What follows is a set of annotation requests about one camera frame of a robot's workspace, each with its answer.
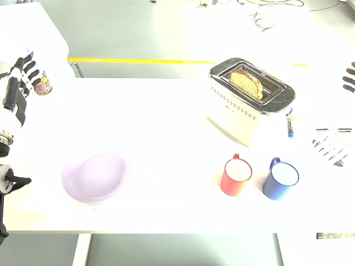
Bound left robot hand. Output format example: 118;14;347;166
0;54;42;134

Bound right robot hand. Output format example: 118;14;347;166
342;62;355;94

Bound bread slice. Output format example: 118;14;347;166
229;71;263;101

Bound purple plate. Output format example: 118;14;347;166
61;151;130;206

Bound clear plastic drink bottle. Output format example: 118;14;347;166
26;47;53;96

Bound metal chair leg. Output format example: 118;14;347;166
69;62;84;78

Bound white side table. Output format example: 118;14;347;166
0;1;76;81

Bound metal toast rack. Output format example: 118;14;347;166
312;130;353;168

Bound blue marker pen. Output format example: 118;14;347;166
286;108;298;139

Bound cream chrome toaster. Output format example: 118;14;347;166
204;57;297;148

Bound blue enamel mug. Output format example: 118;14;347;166
262;157;300;201

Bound black table control panel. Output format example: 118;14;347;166
316;232;355;239

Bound red enamel mug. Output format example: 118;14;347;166
220;154;253;197

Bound white table leg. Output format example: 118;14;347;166
71;234;92;266
276;233;299;266

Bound black floor cable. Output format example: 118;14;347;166
248;0;306;33

